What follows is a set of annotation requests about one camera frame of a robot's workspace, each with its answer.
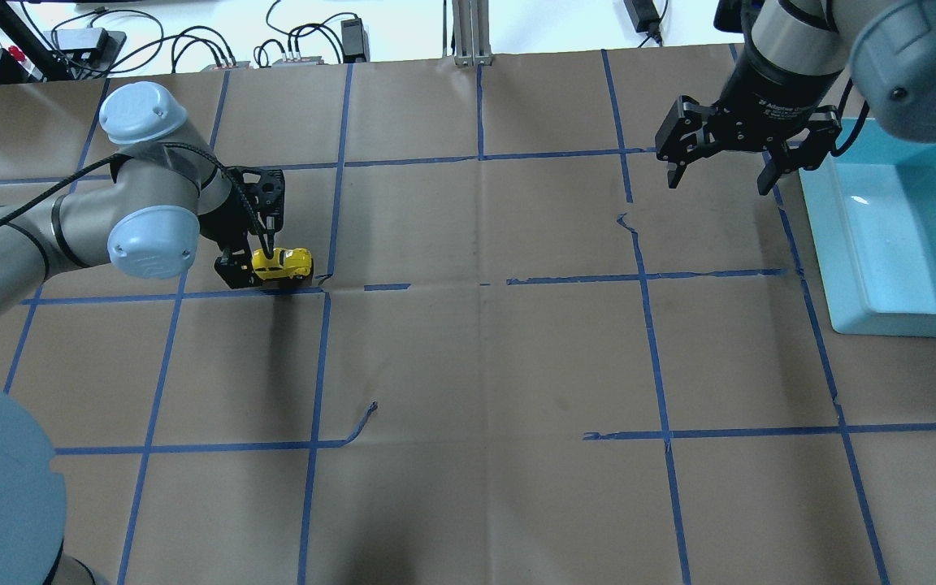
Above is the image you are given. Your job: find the light blue plastic bin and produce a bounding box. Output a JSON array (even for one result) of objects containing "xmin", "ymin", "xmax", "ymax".
[{"xmin": 801, "ymin": 119, "xmax": 936, "ymax": 337}]

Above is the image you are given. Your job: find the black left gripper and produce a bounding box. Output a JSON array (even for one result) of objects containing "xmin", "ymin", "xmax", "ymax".
[{"xmin": 198, "ymin": 167, "xmax": 286, "ymax": 289}]

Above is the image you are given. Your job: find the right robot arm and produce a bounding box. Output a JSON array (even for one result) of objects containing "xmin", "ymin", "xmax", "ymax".
[{"xmin": 655, "ymin": 1, "xmax": 936, "ymax": 195}]

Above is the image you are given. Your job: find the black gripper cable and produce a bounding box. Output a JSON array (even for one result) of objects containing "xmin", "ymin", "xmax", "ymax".
[{"xmin": 0, "ymin": 142, "xmax": 274, "ymax": 253}]

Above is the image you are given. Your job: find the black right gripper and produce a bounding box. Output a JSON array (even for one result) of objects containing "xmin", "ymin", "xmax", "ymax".
[{"xmin": 655, "ymin": 96, "xmax": 843, "ymax": 196}]

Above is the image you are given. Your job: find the black power adapter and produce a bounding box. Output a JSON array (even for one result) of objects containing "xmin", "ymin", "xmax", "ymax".
[
  {"xmin": 340, "ymin": 16, "xmax": 371, "ymax": 63},
  {"xmin": 623, "ymin": 0, "xmax": 664, "ymax": 37}
]

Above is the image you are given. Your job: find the black power adapter right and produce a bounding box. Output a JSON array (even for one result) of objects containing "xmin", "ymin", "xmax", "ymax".
[{"xmin": 623, "ymin": 0, "xmax": 664, "ymax": 37}]

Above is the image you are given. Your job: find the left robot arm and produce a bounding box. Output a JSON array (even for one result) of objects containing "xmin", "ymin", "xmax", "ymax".
[{"xmin": 0, "ymin": 81, "xmax": 285, "ymax": 584}]

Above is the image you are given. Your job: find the yellow beetle toy car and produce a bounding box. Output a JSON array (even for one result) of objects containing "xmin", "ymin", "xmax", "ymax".
[{"xmin": 250, "ymin": 247, "xmax": 314, "ymax": 281}]

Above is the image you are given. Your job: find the aluminium frame post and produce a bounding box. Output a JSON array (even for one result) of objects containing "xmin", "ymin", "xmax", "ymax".
[{"xmin": 450, "ymin": 0, "xmax": 493, "ymax": 67}]

